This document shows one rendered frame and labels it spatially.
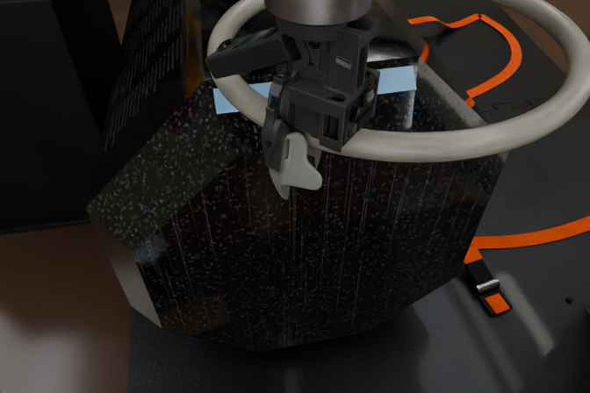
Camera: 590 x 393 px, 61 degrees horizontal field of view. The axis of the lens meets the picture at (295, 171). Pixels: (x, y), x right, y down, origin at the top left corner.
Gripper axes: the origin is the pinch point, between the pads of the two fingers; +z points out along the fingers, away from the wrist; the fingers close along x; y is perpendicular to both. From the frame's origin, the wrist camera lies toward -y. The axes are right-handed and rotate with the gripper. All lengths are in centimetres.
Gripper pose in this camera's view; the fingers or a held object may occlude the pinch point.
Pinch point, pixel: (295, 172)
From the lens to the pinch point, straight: 56.5
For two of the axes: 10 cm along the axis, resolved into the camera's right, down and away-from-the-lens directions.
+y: 8.4, 3.8, -4.0
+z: -0.1, 7.4, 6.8
